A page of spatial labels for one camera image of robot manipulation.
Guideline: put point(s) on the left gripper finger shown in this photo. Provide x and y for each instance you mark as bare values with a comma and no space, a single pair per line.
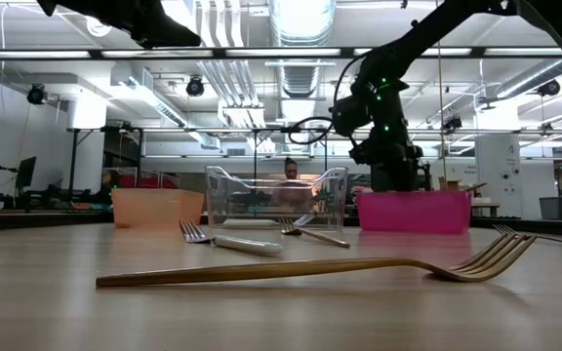
169,34

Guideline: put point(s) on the red plastic bin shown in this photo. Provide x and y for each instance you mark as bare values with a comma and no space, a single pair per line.
413,212

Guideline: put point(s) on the black fork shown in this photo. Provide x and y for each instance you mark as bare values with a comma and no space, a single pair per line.
554,239

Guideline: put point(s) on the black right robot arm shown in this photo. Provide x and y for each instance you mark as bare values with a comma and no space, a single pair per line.
427,28

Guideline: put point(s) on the cardboard box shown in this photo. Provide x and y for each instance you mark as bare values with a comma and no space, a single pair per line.
449,184

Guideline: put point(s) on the black overhead rig beam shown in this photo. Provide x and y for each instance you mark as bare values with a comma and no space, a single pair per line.
271,52

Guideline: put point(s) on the person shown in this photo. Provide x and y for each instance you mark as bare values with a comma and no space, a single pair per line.
110,185
291,187

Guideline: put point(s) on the clear plastic bin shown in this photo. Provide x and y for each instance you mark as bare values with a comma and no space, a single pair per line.
227,195

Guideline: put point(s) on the grey waste bin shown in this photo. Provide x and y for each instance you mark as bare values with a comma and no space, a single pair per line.
556,208

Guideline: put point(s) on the orange plastic bin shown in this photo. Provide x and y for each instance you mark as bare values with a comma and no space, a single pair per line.
156,207

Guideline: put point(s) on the black computer monitor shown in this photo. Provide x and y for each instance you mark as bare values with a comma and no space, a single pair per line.
26,173

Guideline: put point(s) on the black ceiling camera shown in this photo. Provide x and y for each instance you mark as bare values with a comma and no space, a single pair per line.
37,94
195,87
453,124
548,88

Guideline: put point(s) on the black rig frame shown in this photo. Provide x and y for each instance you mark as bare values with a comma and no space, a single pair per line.
291,129
72,156

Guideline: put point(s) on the silver ventilation duct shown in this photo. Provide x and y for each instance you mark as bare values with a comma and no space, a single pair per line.
300,78

